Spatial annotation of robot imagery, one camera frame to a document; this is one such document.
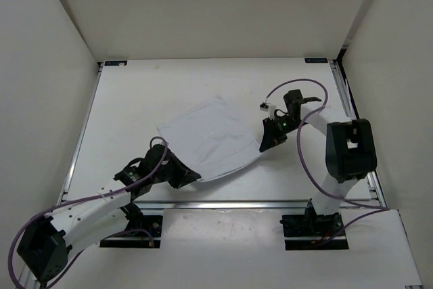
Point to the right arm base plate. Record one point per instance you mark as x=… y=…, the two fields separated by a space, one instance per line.
x=305 y=233

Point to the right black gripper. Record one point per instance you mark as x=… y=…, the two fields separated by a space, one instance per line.
x=270 y=137

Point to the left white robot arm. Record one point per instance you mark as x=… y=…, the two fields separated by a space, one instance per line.
x=53 y=238

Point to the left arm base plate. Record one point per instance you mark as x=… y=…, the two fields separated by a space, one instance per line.
x=145 y=233

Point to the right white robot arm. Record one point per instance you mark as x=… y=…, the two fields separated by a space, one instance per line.
x=349 y=156

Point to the right blue corner label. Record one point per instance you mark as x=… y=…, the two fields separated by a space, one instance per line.
x=316 y=60

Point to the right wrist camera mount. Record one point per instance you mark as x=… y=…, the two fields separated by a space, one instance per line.
x=267 y=107

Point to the blue corner label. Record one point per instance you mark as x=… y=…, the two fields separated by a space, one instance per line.
x=115 y=63
x=316 y=60

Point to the left blue corner label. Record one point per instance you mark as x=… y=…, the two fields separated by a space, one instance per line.
x=115 y=63

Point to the front aluminium rail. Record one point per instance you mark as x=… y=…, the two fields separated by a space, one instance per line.
x=221 y=205

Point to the white skirt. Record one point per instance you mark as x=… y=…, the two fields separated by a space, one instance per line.
x=211 y=139

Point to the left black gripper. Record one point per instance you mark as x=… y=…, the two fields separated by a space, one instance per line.
x=183 y=175

